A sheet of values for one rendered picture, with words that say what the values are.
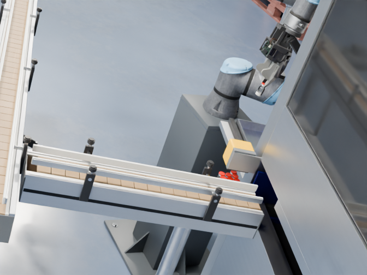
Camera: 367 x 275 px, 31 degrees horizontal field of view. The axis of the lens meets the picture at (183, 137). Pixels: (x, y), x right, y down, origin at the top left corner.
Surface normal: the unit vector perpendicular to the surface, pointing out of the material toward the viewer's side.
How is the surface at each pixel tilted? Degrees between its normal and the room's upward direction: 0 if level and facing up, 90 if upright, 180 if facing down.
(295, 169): 90
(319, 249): 90
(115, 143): 0
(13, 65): 0
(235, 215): 90
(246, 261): 90
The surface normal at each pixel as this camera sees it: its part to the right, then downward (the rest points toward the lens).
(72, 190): 0.15, 0.53
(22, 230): 0.31, -0.83
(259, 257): -0.94, -0.18
